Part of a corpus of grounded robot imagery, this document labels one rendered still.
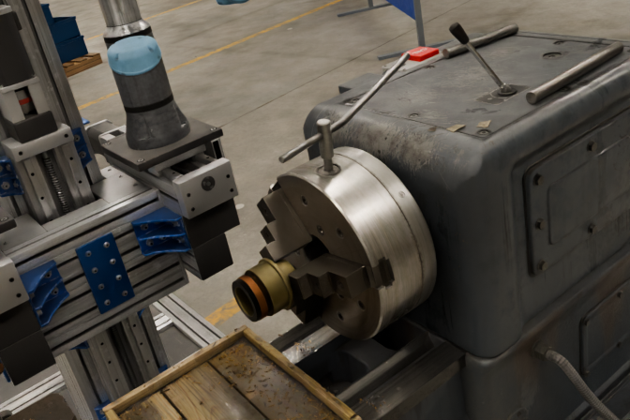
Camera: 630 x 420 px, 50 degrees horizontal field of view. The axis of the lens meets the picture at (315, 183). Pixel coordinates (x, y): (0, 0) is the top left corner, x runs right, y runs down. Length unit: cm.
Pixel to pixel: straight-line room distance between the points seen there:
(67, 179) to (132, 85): 27
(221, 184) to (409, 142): 55
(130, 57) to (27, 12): 26
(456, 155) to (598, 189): 37
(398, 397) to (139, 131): 83
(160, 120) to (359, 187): 66
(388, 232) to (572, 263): 44
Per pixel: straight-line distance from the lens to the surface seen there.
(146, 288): 168
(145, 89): 157
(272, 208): 114
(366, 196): 105
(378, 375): 125
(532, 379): 139
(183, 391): 129
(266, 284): 107
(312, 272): 107
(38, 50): 167
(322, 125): 105
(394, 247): 105
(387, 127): 118
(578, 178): 127
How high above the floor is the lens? 169
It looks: 26 degrees down
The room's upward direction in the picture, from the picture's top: 12 degrees counter-clockwise
